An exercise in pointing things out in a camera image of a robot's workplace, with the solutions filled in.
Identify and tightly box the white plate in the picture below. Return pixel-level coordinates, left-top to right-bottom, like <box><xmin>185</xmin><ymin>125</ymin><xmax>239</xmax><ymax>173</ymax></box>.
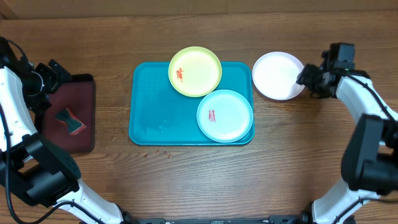
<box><xmin>252</xmin><ymin>52</ymin><xmax>305</xmax><ymax>101</ymax></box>

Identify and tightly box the green and red sponge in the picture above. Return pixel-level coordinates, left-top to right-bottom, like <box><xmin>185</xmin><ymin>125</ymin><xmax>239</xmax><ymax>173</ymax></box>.
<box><xmin>55</xmin><ymin>108</ymin><xmax>86</xmax><ymax>136</ymax></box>

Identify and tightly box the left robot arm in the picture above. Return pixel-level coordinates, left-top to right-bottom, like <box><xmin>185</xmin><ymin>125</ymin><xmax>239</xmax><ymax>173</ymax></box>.
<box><xmin>1</xmin><ymin>38</ymin><xmax>137</xmax><ymax>223</ymax></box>

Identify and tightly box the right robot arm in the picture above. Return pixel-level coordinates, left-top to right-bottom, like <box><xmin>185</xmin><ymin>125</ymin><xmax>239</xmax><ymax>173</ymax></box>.
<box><xmin>291</xmin><ymin>42</ymin><xmax>397</xmax><ymax>223</ymax></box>

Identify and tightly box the black tray with maroon inside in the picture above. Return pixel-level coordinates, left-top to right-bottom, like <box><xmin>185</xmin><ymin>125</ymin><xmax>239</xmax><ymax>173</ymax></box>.
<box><xmin>35</xmin><ymin>74</ymin><xmax>96</xmax><ymax>153</ymax></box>

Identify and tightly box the teal plastic tray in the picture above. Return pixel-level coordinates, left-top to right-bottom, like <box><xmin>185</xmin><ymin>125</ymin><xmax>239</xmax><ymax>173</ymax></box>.
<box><xmin>128</xmin><ymin>61</ymin><xmax>256</xmax><ymax>146</ymax></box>

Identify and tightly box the light blue plate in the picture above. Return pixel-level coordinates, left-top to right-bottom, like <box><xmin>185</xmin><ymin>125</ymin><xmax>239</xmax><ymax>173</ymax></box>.
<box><xmin>197</xmin><ymin>90</ymin><xmax>254</xmax><ymax>144</ymax></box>

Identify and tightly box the yellow-green plate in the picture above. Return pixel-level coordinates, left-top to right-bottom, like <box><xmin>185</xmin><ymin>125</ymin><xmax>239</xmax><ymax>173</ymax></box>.
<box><xmin>168</xmin><ymin>46</ymin><xmax>223</xmax><ymax>97</ymax></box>

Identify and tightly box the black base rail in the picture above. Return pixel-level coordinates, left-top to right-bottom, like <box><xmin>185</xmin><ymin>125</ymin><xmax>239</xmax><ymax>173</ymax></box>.
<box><xmin>132</xmin><ymin>215</ymin><xmax>303</xmax><ymax>224</ymax></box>

